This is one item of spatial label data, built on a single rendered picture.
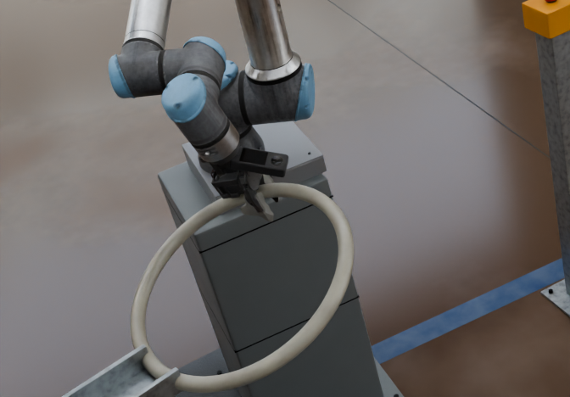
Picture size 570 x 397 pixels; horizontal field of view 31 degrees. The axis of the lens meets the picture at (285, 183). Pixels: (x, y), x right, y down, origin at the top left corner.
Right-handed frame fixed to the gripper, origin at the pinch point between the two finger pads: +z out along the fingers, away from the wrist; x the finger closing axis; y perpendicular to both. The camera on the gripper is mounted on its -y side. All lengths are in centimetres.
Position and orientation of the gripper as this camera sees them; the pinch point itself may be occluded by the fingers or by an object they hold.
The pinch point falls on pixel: (275, 207)
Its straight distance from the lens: 217.9
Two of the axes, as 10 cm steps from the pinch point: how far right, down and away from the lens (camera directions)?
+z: 4.4, 6.3, 6.4
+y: -8.7, 1.3, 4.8
